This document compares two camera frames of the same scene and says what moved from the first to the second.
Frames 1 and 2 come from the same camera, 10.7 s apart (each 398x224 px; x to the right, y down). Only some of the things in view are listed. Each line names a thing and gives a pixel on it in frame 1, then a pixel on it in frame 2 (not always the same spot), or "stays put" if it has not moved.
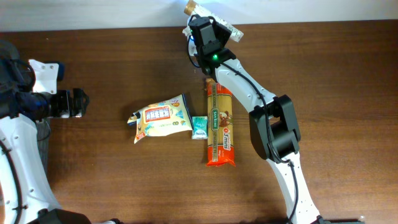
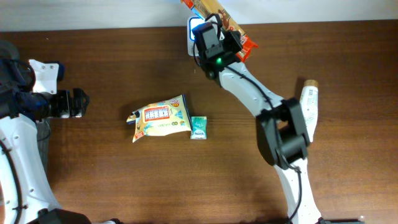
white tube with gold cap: [193, 8] → [308, 101]
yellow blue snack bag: [168, 116] stays put
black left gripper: [68, 109] stays put
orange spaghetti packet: [221, 151] → [205, 8]
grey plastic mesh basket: [44, 130] stays put
